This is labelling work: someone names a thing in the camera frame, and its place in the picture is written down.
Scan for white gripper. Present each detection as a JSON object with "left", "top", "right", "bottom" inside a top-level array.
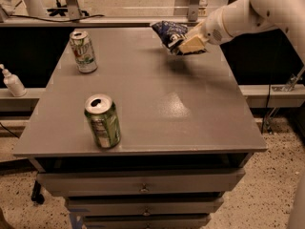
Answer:
[{"left": 178, "top": 6, "right": 234, "bottom": 54}]

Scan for blue chip bag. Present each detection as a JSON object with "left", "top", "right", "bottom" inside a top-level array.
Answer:
[{"left": 151, "top": 21, "right": 188, "bottom": 55}]

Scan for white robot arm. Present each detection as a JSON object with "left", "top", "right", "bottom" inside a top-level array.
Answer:
[{"left": 187, "top": 0, "right": 305, "bottom": 229}]

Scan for white green 7up can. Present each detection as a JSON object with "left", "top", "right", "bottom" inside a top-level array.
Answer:
[{"left": 70, "top": 31, "right": 98, "bottom": 73}]

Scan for green soda can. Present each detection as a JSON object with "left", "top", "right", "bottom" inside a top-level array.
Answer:
[{"left": 84, "top": 94, "right": 121, "bottom": 149}]

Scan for white pump bottle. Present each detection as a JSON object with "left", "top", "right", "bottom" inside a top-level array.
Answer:
[{"left": 0, "top": 64, "right": 27, "bottom": 97}]

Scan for black caster wheel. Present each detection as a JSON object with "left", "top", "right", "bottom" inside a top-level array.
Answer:
[{"left": 30, "top": 181, "right": 45, "bottom": 204}]

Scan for black cable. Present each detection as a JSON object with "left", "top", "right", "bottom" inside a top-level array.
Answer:
[{"left": 0, "top": 7, "right": 106, "bottom": 24}]

